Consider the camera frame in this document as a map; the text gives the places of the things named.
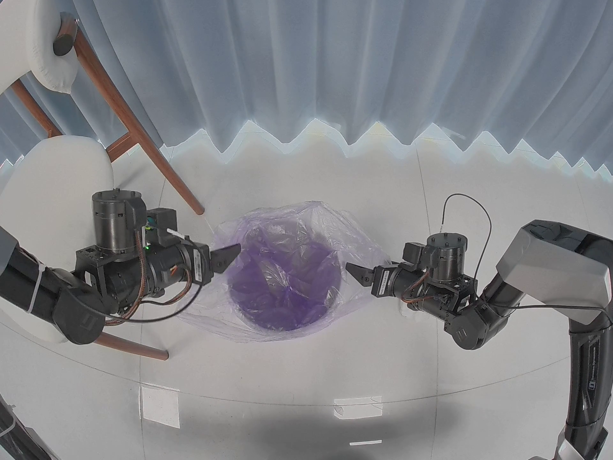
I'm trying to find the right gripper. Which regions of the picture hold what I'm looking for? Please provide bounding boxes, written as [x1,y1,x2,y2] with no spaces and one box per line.
[373,263,429,306]

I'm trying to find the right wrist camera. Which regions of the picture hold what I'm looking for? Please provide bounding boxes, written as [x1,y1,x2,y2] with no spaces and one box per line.
[403,241,426,266]

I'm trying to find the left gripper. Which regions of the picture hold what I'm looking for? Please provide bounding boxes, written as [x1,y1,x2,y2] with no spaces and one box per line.
[143,242,215,301]

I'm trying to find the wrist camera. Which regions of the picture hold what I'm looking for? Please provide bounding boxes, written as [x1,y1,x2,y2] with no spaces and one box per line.
[403,241,426,266]
[146,207,179,248]

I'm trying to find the pale blue curtain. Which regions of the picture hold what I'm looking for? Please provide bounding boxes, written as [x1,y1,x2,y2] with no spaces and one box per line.
[0,0,613,181]

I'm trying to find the wooden chair white cushions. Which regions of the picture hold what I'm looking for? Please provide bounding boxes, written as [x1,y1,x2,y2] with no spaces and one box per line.
[0,0,207,360]

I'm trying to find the black cable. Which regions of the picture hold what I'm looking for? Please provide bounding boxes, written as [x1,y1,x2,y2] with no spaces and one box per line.
[103,238,204,325]
[505,302,613,327]
[441,194,493,281]

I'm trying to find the purple plastic bag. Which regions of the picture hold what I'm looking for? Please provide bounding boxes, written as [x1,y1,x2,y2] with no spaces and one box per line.
[175,200,392,345]

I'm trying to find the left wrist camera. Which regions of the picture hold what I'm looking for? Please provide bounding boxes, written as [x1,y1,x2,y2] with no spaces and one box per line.
[146,207,179,248]

